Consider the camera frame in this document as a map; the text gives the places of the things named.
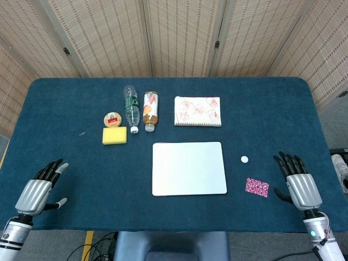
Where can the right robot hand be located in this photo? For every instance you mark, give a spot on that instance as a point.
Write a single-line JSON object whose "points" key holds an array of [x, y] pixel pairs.
{"points": [[303, 190]]}

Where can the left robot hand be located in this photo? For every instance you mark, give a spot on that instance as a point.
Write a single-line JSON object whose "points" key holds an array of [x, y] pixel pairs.
{"points": [[34, 191]]}

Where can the pink patterned card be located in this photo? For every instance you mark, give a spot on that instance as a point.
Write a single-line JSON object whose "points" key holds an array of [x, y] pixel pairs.
{"points": [[257, 187]]}

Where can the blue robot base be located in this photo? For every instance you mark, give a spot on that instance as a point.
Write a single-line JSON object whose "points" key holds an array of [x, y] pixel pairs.
{"points": [[171, 246]]}

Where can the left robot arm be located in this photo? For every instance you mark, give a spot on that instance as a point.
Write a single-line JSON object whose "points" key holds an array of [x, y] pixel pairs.
{"points": [[13, 235]]}

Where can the white rectangular board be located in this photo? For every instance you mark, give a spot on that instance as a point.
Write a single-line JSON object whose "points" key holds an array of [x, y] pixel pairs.
{"points": [[189, 168]]}

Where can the white sneaker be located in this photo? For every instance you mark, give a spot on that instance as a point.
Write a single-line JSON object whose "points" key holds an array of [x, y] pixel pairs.
{"points": [[340, 170]]}

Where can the small white round disc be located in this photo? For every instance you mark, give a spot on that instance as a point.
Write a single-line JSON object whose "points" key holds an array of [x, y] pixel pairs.
{"points": [[244, 159]]}

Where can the yellow sponge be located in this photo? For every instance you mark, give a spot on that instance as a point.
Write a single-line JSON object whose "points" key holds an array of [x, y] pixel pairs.
{"points": [[114, 135]]}

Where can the round tin with red label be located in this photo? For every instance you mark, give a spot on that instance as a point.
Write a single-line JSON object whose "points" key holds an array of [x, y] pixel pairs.
{"points": [[112, 120]]}

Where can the clear water bottle green label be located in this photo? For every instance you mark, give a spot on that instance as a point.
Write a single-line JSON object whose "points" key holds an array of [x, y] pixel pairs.
{"points": [[131, 107]]}

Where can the spiral notebook with red drawings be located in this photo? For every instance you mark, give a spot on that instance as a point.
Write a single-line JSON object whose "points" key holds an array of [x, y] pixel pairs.
{"points": [[197, 111]]}

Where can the tea bottle with orange label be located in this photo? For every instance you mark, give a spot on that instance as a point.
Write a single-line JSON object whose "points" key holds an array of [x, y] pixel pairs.
{"points": [[150, 110]]}

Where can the blue tablecloth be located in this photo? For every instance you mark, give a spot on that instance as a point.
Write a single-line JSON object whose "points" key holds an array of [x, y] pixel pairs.
{"points": [[174, 114]]}

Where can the woven folding screen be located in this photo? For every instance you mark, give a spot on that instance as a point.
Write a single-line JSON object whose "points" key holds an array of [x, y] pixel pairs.
{"points": [[174, 35]]}

